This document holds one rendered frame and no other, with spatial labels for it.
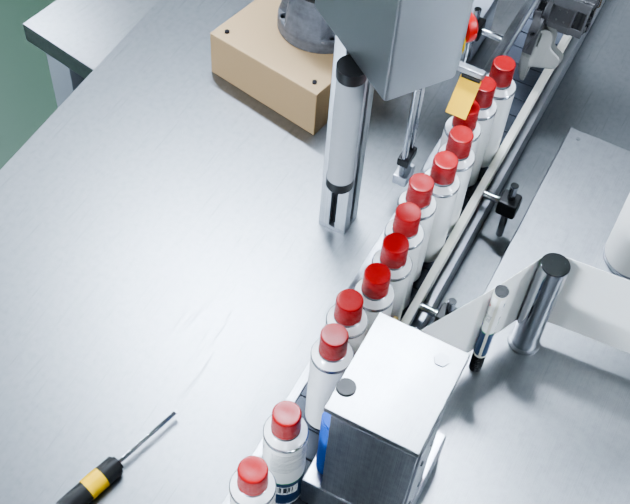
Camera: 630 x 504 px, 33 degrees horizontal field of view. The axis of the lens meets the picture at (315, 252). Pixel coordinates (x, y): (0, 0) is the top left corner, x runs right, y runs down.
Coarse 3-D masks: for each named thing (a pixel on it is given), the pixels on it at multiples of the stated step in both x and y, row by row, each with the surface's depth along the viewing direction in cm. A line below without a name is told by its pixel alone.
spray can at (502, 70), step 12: (504, 60) 150; (492, 72) 150; (504, 72) 149; (504, 84) 150; (504, 96) 151; (504, 108) 154; (504, 120) 156; (492, 132) 157; (492, 144) 160; (492, 156) 163
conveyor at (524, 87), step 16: (512, 48) 181; (528, 80) 176; (528, 96) 174; (512, 112) 172; (480, 176) 164; (464, 208) 160; (416, 288) 151; (400, 320) 148; (304, 400) 140; (304, 416) 139
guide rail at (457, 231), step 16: (560, 48) 176; (544, 80) 172; (528, 112) 168; (512, 128) 165; (496, 160) 161; (480, 192) 157; (464, 224) 154; (448, 240) 152; (448, 256) 152; (432, 272) 149; (416, 304) 145
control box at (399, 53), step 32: (320, 0) 122; (352, 0) 114; (384, 0) 107; (416, 0) 105; (448, 0) 108; (352, 32) 117; (384, 32) 110; (416, 32) 109; (448, 32) 112; (384, 64) 112; (416, 64) 114; (448, 64) 116; (384, 96) 116
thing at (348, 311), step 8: (344, 296) 125; (352, 296) 125; (360, 296) 125; (336, 304) 125; (344, 304) 125; (352, 304) 125; (360, 304) 125; (328, 312) 129; (336, 312) 126; (344, 312) 125; (352, 312) 124; (360, 312) 126; (328, 320) 128; (336, 320) 127; (344, 320) 126; (352, 320) 126; (360, 320) 128; (352, 328) 127; (360, 328) 128; (352, 336) 127; (360, 336) 128; (352, 344) 129; (360, 344) 130
